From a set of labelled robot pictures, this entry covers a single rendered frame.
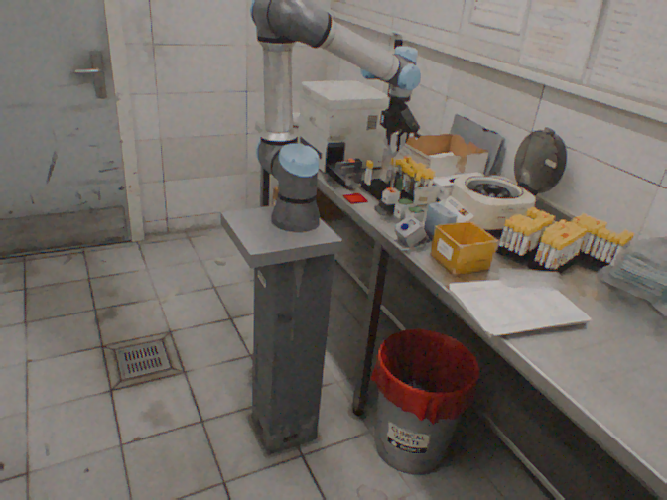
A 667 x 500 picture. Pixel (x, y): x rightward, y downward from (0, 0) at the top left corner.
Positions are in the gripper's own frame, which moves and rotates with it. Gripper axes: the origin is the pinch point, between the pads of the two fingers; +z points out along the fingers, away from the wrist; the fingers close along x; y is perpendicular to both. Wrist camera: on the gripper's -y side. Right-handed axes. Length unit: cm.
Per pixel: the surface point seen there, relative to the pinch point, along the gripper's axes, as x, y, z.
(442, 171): -22.9, 0.3, 9.2
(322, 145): 12.5, 33.1, 7.0
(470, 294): 14, -63, 16
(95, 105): 84, 156, 22
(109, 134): 79, 156, 37
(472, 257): 5, -53, 12
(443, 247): 10.2, -45.0, 11.9
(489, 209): -16.4, -34.1, 8.6
